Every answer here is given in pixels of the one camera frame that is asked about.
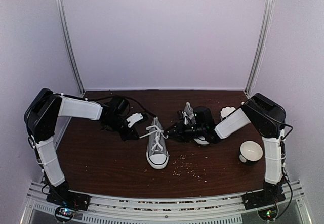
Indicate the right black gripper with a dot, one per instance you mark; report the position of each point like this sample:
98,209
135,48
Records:
178,132

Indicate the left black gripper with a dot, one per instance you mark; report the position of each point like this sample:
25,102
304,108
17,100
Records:
128,135

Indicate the grey sneaker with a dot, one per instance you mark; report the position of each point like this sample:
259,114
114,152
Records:
156,151
200,140

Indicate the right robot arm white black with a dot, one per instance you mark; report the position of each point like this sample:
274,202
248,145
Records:
266,116

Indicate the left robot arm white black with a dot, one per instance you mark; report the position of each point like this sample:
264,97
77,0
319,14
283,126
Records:
41,120

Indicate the white fluted ceramic bowl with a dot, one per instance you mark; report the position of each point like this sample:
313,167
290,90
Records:
226,111

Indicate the black and white bowl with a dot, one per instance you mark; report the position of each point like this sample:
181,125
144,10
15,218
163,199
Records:
250,153

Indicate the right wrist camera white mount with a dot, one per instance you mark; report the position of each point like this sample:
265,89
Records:
186,116

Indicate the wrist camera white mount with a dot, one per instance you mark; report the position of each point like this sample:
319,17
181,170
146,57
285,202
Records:
186,116
133,119

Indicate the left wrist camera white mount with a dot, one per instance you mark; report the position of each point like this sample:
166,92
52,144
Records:
133,119

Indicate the left aluminium frame post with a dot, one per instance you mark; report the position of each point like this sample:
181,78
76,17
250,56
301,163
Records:
68,46

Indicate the aluminium frame post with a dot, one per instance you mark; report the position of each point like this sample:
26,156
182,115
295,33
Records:
68,46
260,48

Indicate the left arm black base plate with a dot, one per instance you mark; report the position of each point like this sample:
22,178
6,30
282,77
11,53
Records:
72,200

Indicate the front aluminium rail frame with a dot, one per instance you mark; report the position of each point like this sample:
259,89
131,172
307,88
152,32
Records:
211,209

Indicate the right aluminium frame post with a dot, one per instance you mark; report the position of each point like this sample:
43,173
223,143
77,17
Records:
260,48

